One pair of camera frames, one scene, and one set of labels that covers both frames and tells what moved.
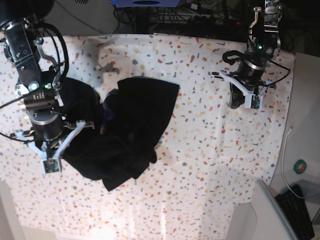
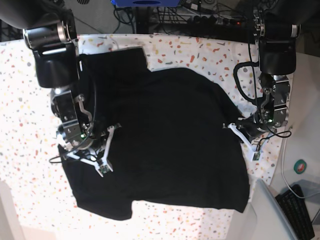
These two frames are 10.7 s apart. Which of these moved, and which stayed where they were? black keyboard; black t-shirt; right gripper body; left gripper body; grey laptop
Moved: right gripper body; left gripper body; black t-shirt
Stayed: black keyboard; grey laptop
